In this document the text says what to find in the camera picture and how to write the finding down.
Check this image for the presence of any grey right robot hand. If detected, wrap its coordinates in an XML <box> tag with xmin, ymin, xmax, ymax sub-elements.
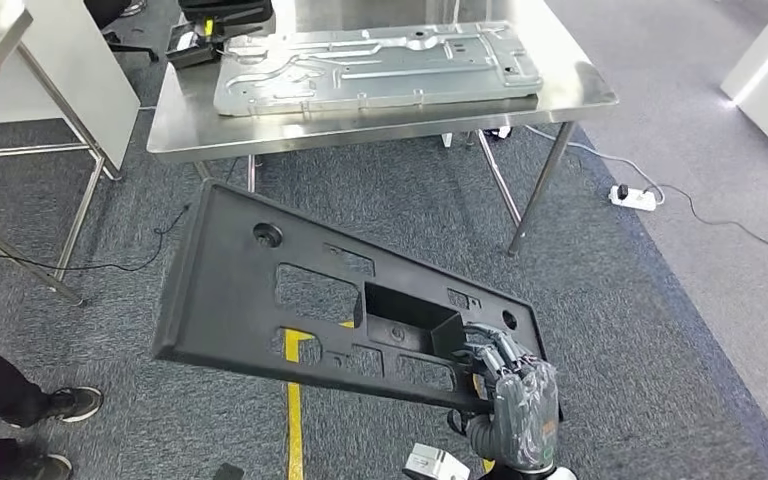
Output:
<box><xmin>455</xmin><ymin>322</ymin><xmax>561</xmax><ymax>473</ymax></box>

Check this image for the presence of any black plastic panel part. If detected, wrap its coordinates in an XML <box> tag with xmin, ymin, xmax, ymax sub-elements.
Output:
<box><xmin>152</xmin><ymin>180</ymin><xmax>548</xmax><ymax>415</ymax></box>

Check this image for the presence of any stamped sheet metal part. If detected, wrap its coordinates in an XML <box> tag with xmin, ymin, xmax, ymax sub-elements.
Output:
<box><xmin>212</xmin><ymin>21</ymin><xmax>544</xmax><ymax>118</ymax></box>

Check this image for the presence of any stainless steel workbench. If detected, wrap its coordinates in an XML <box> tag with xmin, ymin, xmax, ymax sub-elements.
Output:
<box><xmin>146</xmin><ymin>0</ymin><xmax>620</xmax><ymax>258</ymax></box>

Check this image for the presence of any yellow floor tape square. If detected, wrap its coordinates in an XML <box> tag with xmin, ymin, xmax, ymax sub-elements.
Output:
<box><xmin>283</xmin><ymin>321</ymin><xmax>497</xmax><ymax>480</ymax></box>

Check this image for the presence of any white power strip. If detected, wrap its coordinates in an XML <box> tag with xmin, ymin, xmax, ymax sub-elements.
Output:
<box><xmin>609</xmin><ymin>184</ymin><xmax>658</xmax><ymax>212</ymax></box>

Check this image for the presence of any black device with yellow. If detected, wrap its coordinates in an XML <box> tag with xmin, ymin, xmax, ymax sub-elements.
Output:
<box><xmin>165</xmin><ymin>19</ymin><xmax>226</xmax><ymax>70</ymax></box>

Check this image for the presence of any black zipped case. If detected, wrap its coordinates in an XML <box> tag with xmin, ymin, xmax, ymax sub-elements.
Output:
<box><xmin>178</xmin><ymin>0</ymin><xmax>274</xmax><ymax>28</ymax></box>

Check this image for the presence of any white board panel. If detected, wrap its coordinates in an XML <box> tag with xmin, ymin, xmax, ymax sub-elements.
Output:
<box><xmin>0</xmin><ymin>0</ymin><xmax>141</xmax><ymax>181</ymax></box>

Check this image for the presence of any black office chair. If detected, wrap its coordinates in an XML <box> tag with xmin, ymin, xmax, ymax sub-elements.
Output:
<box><xmin>83</xmin><ymin>0</ymin><xmax>160</xmax><ymax>64</ymax></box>

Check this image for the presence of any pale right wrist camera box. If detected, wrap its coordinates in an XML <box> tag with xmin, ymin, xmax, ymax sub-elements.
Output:
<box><xmin>402</xmin><ymin>443</ymin><xmax>471</xmax><ymax>480</ymax></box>

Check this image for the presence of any white power cable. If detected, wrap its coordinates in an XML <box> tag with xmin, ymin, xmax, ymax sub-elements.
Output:
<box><xmin>523</xmin><ymin>124</ymin><xmax>665</xmax><ymax>207</ymax></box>

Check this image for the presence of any long black floor cable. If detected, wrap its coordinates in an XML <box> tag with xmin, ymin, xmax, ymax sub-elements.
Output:
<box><xmin>0</xmin><ymin>203</ymin><xmax>192</xmax><ymax>274</ymax></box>

